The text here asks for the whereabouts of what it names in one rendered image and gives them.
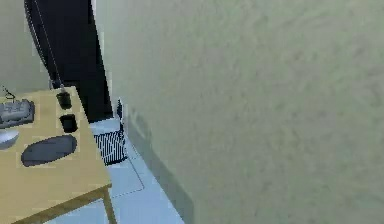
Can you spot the black cup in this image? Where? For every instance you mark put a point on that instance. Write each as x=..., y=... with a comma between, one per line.
x=68, y=123

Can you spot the black pepper shaker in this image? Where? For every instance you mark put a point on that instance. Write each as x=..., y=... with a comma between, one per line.
x=64, y=100

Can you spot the black room door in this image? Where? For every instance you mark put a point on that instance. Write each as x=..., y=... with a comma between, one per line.
x=71, y=56

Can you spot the dark grey oval plate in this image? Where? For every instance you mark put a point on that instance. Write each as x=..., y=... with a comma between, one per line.
x=48, y=150

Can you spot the light wooden table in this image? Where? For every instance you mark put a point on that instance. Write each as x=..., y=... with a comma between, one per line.
x=60, y=186

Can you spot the grey toaster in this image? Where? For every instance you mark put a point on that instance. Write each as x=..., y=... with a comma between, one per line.
x=16, y=112

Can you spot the pale grey bowl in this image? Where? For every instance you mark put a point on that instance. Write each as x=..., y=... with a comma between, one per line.
x=6, y=138

